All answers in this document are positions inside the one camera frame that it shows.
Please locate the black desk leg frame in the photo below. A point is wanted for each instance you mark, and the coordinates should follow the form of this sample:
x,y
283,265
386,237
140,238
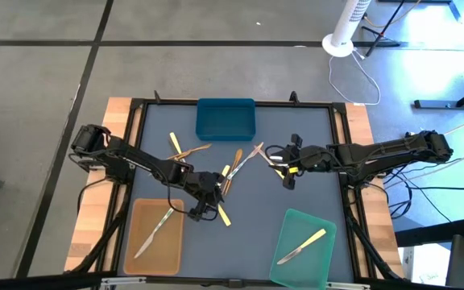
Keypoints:
x,y
437,104

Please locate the black table frame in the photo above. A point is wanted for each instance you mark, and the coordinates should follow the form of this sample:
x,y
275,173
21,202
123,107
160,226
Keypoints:
x,y
167,102

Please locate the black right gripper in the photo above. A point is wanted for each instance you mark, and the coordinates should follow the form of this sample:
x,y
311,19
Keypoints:
x,y
312,159

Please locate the black rig crossbar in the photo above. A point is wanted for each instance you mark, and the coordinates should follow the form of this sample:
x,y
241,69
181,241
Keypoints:
x,y
34,284

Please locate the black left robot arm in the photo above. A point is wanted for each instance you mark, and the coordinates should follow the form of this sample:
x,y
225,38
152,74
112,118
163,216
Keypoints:
x,y
135,159

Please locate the black floor beam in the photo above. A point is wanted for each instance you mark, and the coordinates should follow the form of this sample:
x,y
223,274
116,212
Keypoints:
x,y
433,233

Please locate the grey-blue table mat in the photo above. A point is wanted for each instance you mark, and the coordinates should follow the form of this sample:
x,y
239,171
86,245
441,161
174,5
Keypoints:
x,y
236,249

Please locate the white metal bracket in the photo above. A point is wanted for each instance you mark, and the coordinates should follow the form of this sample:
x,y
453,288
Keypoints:
x,y
342,168

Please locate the green plastic bin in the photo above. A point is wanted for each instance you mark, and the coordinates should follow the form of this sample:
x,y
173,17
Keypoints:
x,y
296,225

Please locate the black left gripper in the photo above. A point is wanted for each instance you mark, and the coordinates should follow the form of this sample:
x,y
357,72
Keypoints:
x,y
204,185

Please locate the blue plastic bin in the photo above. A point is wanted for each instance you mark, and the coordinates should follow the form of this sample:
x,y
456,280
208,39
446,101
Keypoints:
x,y
226,121

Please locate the black tripod stand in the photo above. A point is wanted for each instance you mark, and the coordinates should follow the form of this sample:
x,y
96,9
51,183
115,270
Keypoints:
x,y
385,28

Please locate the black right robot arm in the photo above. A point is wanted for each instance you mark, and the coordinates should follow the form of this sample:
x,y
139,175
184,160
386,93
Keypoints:
x,y
377,155

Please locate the silver rail bracket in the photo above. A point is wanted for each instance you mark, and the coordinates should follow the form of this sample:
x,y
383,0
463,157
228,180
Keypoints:
x,y
349,286
123,280

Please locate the white tower fan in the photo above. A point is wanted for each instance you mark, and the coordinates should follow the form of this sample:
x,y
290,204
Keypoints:
x,y
346,24

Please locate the orange plastic bin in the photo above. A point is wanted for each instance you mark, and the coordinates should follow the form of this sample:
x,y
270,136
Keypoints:
x,y
167,258

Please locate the black frame clamp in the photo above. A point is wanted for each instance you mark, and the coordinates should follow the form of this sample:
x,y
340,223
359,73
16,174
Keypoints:
x,y
157,98
294,97

